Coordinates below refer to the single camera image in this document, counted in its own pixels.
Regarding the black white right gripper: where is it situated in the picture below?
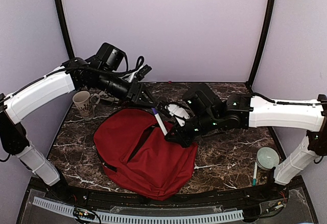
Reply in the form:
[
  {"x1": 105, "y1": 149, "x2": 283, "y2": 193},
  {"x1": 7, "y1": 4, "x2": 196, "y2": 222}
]
[{"x1": 165, "y1": 111, "x2": 220, "y2": 148}]

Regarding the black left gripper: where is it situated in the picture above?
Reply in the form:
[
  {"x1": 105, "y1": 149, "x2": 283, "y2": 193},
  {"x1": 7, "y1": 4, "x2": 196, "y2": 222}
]
[{"x1": 95, "y1": 68, "x2": 158, "y2": 108}]

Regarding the white purple marker pen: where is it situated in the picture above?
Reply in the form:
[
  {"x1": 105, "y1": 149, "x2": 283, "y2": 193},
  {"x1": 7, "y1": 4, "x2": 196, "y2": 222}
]
[{"x1": 151, "y1": 108, "x2": 168, "y2": 136}]

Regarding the red student backpack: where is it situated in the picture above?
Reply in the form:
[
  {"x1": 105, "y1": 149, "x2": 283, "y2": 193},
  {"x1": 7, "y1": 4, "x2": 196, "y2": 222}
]
[{"x1": 93, "y1": 108, "x2": 198, "y2": 200}]

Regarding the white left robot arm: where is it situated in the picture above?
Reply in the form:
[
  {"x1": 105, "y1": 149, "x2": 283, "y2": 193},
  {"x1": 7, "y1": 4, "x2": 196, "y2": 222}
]
[{"x1": 1, "y1": 42, "x2": 153, "y2": 201}]

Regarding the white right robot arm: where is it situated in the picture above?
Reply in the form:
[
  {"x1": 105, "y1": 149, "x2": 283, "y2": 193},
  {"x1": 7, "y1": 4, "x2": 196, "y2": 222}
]
[{"x1": 156, "y1": 83, "x2": 326, "y2": 200}]

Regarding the square floral ceramic plate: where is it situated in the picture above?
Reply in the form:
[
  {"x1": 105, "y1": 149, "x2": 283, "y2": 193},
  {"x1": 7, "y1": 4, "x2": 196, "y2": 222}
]
[{"x1": 98, "y1": 91, "x2": 119, "y2": 105}]

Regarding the white mug with coral print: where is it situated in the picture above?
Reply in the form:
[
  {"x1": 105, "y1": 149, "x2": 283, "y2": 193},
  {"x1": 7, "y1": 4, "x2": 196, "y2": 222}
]
[{"x1": 73, "y1": 91, "x2": 100, "y2": 121}]

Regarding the round glass jar lid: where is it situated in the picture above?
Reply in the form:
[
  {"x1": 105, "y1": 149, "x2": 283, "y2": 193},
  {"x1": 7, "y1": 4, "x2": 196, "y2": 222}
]
[{"x1": 256, "y1": 147, "x2": 279, "y2": 170}]

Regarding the white teal marker pen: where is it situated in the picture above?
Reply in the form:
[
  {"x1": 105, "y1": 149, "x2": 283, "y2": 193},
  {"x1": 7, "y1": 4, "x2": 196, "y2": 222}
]
[{"x1": 252, "y1": 162, "x2": 258, "y2": 186}]

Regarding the black left frame post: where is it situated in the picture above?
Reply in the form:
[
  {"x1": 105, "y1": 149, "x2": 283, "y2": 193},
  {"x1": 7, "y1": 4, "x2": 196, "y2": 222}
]
[{"x1": 54, "y1": 0, "x2": 75, "y2": 59}]

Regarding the black frame post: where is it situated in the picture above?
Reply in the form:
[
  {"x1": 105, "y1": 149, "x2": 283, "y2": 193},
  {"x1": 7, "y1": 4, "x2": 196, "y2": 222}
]
[
  {"x1": 54, "y1": 0, "x2": 75, "y2": 59},
  {"x1": 245, "y1": 0, "x2": 275, "y2": 90}
]

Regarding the black front frame rail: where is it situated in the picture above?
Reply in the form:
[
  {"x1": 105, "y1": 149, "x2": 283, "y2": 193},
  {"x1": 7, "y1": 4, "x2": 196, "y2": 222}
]
[{"x1": 17, "y1": 176, "x2": 318, "y2": 223}]

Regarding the grey slotted cable duct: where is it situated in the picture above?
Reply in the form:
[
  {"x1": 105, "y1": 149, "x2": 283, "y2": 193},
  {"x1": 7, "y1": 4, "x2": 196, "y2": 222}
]
[{"x1": 32, "y1": 197, "x2": 244, "y2": 223}]

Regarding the black right frame post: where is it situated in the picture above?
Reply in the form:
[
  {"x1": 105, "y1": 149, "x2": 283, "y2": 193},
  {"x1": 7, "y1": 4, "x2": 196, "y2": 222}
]
[{"x1": 245, "y1": 0, "x2": 275, "y2": 90}]

